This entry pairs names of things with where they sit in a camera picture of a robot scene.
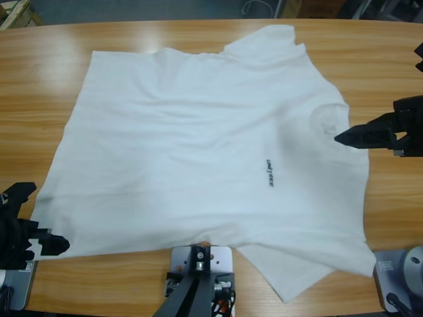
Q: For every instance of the dark background equipment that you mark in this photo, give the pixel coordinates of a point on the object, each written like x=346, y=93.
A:
x=380, y=10

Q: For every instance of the dark camera post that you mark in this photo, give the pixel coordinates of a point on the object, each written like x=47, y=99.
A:
x=188, y=297

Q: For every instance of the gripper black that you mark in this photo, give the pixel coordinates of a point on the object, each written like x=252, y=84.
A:
x=411, y=128
x=13, y=241

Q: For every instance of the white t-shirt with small print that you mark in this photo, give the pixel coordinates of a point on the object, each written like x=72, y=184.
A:
x=185, y=148

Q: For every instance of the white mounting block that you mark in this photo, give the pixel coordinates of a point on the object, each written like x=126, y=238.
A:
x=221, y=261

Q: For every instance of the wooden pallet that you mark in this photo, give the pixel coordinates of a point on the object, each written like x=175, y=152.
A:
x=16, y=16

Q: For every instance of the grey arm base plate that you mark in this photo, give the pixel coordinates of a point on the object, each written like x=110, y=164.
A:
x=386, y=274
x=23, y=284

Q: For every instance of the brown cardboard box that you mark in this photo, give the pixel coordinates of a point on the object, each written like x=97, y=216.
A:
x=291, y=8

